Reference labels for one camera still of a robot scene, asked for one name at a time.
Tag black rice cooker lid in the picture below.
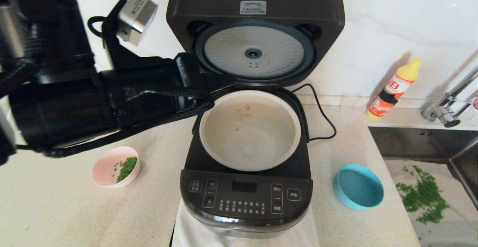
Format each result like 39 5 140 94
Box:
166 0 346 87

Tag clear plastic cup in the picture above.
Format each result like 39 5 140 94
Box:
340 95 368 122

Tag black rice cooker base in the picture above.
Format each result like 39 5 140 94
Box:
180 84 313 239

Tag chopped green vegetables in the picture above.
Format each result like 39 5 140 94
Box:
113 157 138 183

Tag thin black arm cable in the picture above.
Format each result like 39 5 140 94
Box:
87 15 108 39

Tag white towel in sink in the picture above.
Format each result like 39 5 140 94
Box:
384 159 478 247

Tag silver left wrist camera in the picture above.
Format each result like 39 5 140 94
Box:
118 0 158 47

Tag clear plastic water bottle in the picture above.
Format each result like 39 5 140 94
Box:
463 98 478 124

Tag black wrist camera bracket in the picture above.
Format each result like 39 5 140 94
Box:
101 0 176 70

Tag pink bowl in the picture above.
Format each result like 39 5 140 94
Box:
91 146 142 188

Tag white towel under cooker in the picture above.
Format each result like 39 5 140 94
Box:
171 195 320 247

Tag black power cable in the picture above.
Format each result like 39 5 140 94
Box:
291 83 336 141

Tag chrome faucet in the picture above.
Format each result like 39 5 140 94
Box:
421 65 478 129

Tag blue bowl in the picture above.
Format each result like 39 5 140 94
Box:
333 164 385 211

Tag white inner pot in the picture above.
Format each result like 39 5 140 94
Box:
199 90 301 172

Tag stainless steel sink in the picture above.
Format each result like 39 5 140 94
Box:
368 126 478 247

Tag green grains on sink towel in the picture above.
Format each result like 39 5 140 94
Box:
395 166 450 225

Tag yellow orange squeeze bottle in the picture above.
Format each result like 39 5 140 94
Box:
366 59 423 121

